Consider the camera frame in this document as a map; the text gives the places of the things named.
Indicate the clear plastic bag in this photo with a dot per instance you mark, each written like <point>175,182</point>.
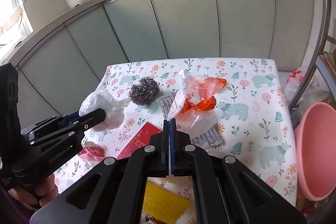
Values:
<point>113,108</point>

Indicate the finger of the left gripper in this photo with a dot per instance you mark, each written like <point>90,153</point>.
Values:
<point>89,120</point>
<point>68,119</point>

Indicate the orange white plastic bag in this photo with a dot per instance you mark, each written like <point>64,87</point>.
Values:
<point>197,94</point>

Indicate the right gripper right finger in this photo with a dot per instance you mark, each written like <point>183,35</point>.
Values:
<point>181,163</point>

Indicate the yellow foam fruit net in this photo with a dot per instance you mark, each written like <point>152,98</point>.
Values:
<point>162,204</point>

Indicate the left hand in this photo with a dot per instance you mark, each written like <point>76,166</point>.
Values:
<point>42,195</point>

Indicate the metal shelf rack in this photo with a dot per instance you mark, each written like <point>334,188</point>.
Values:
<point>321,41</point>

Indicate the pink plastic bin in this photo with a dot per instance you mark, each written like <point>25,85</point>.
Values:
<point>315,152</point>

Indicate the red snack wrapper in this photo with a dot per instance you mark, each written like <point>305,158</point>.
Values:
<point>141,139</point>

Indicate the floral bear tablecloth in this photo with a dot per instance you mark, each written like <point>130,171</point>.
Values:
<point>228,106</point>

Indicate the silver scouring pad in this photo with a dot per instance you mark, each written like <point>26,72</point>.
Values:
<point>201,129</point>

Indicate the steel wool scrubber ball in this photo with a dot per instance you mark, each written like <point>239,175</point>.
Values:
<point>144,92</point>

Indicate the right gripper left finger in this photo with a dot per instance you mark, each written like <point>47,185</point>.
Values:
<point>160,163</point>

